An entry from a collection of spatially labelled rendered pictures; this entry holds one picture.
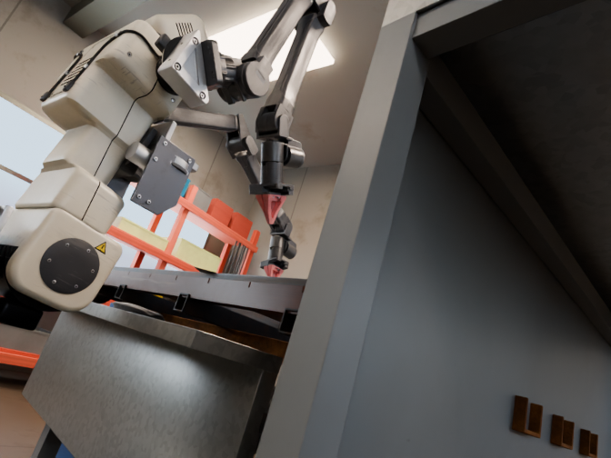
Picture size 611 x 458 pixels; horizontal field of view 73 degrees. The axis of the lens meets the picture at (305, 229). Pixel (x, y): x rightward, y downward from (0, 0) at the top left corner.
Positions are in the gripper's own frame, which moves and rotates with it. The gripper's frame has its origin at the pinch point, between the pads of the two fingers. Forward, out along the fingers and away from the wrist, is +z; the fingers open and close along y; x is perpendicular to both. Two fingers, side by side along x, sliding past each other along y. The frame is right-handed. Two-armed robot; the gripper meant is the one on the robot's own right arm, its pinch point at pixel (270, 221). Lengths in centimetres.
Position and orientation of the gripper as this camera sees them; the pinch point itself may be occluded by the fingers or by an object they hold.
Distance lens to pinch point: 104.7
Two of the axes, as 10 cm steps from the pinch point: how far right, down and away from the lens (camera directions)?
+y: -7.8, -0.3, 6.3
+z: -0.3, 10.0, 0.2
